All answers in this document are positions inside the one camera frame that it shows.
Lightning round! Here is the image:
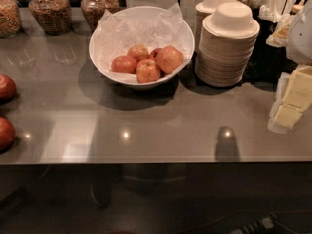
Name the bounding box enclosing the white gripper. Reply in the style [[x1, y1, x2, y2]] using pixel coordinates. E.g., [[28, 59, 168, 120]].
[[268, 0, 312, 134]]

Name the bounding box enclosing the large red apple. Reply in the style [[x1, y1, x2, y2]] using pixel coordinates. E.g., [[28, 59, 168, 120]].
[[156, 46, 184, 74]]

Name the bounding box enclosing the small hidden red apple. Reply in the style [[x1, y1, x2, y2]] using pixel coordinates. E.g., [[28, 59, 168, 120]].
[[149, 48, 162, 61]]

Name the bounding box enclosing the front centre red apple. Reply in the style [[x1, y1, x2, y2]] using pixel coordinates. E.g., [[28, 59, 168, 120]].
[[136, 59, 161, 83]]

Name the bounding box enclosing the back red apple in bowl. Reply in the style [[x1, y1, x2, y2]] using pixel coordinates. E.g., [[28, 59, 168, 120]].
[[127, 44, 149, 62]]

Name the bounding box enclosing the red apple in bowl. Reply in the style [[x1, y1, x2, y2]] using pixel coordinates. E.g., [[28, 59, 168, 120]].
[[111, 55, 137, 74], [127, 44, 149, 62]]

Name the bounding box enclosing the white bowl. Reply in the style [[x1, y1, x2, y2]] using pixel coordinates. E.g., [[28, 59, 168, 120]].
[[88, 5, 196, 91]]

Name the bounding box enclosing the left red apple in bowl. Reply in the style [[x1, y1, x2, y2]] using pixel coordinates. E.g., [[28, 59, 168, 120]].
[[111, 55, 137, 74]]

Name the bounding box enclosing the upper red apple on table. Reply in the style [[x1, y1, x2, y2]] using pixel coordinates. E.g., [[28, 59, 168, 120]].
[[0, 74, 17, 103]]

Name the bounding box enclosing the red apple on table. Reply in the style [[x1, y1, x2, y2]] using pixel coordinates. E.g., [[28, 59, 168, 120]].
[[0, 74, 17, 103], [0, 117, 16, 151]]

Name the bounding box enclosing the lower red apple on table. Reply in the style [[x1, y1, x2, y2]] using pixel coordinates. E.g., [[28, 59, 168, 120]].
[[0, 117, 16, 151]]

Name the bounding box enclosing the front stack of paper bowls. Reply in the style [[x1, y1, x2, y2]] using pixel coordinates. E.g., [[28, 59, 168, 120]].
[[195, 1, 260, 87]]

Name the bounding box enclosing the stack of paper bowls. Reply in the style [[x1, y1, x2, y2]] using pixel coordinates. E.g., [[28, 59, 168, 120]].
[[195, 1, 260, 87], [194, 0, 236, 49]]

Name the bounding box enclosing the rear stack of paper bowls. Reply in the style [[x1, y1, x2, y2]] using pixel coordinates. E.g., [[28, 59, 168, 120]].
[[194, 0, 236, 49]]

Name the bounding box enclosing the black power strip on floor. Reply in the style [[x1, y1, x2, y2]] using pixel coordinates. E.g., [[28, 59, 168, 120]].
[[228, 214, 277, 234]]

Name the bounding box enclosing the white tissue paper liner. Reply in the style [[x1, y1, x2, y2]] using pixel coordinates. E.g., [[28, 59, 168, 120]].
[[93, 2, 193, 84]]

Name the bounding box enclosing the right glass jar of cereal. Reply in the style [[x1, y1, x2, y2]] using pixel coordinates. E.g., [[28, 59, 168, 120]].
[[80, 0, 120, 31]]

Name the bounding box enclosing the glass jar of cereal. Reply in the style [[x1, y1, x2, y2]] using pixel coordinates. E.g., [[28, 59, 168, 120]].
[[0, 0, 22, 38], [80, 0, 120, 31], [28, 0, 72, 35]]

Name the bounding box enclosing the middle glass jar of cereal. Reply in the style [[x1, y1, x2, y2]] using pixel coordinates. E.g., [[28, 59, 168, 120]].
[[28, 0, 72, 35]]

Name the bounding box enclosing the left glass jar of cereal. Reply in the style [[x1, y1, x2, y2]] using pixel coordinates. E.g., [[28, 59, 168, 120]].
[[0, 0, 22, 38]]

